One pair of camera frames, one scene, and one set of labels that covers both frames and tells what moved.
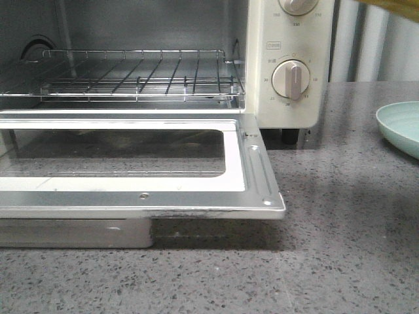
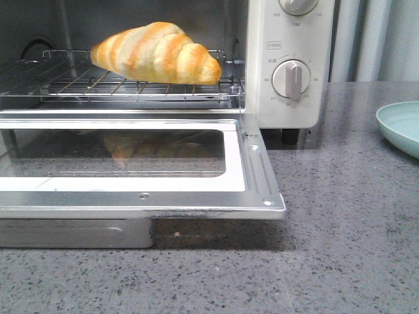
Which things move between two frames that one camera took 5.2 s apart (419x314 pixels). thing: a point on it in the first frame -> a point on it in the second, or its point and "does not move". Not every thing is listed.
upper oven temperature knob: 298,8 does not move
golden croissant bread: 409,8 -> 157,52
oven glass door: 135,164 does not move
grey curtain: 370,44 does not move
